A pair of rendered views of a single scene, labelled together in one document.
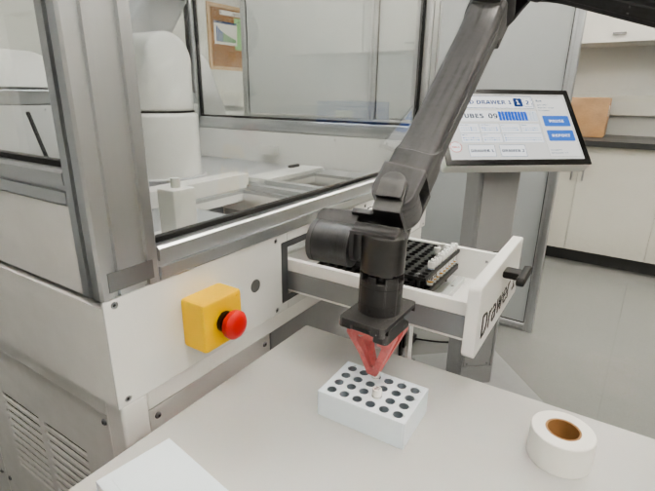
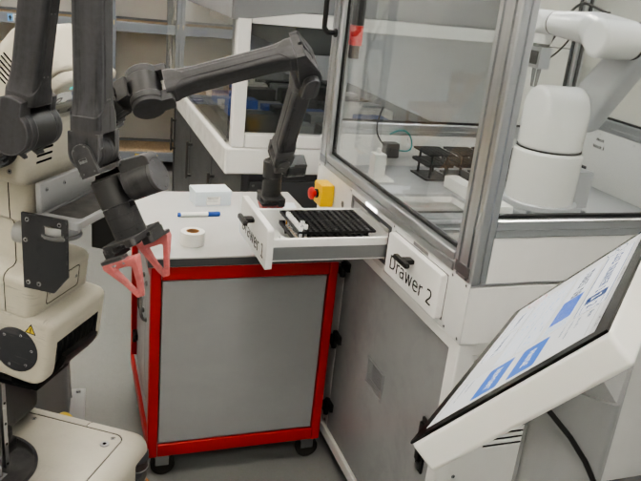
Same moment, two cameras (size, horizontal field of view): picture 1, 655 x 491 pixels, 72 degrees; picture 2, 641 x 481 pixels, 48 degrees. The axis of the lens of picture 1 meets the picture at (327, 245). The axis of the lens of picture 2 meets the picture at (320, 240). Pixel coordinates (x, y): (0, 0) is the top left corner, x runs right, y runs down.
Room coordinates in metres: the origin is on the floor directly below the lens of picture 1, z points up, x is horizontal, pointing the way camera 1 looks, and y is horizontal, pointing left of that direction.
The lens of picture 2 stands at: (1.91, -1.63, 1.53)
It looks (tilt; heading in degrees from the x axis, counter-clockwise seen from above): 20 degrees down; 127
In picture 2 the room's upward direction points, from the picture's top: 6 degrees clockwise
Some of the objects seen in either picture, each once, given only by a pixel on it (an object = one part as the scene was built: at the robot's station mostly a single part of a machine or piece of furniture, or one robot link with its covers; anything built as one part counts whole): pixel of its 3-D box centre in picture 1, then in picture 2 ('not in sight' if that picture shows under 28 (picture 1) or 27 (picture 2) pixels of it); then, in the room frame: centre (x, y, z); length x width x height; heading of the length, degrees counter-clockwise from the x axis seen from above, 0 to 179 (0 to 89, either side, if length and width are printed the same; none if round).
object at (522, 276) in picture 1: (516, 274); (246, 219); (0.67, -0.30, 0.91); 0.07 x 0.04 x 0.01; 148
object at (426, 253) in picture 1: (385, 266); (325, 231); (0.79, -0.11, 0.87); 0.22 x 0.18 x 0.06; 58
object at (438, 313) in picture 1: (380, 268); (328, 232); (0.80, -0.10, 0.86); 0.40 x 0.26 x 0.06; 58
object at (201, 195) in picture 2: not in sight; (210, 195); (0.18, 0.03, 0.79); 0.13 x 0.09 x 0.05; 63
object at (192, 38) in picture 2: not in sight; (306, 60); (-0.41, 1.20, 1.13); 1.78 x 1.14 x 0.45; 148
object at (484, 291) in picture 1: (495, 288); (256, 230); (0.68, -0.28, 0.87); 0.29 x 0.02 x 0.11; 148
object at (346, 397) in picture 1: (372, 400); not in sight; (0.52, -0.06, 0.78); 0.12 x 0.08 x 0.04; 59
